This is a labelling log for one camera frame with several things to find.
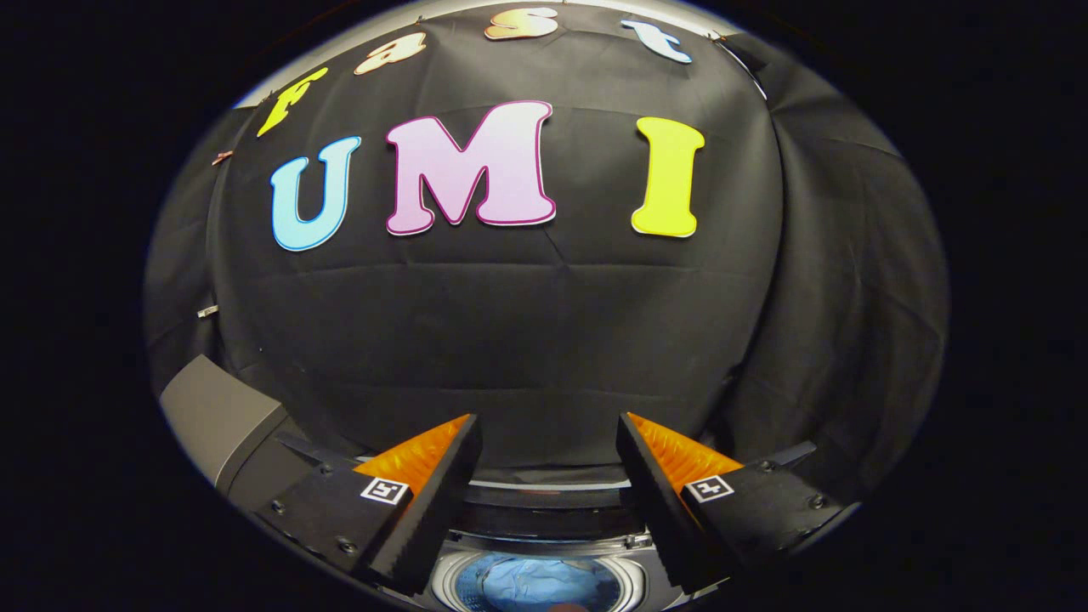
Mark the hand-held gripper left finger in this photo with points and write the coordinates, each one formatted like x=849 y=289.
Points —
x=438 y=510

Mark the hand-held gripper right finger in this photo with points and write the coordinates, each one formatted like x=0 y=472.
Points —
x=654 y=510

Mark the light blue polo shirt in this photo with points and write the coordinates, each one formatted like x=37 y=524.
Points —
x=535 y=586

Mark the grey washing machine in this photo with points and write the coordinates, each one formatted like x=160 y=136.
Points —
x=221 y=416

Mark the black backdrop cloth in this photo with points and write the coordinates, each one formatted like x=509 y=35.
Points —
x=510 y=323

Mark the small red clip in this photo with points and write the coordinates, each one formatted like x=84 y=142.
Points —
x=223 y=157

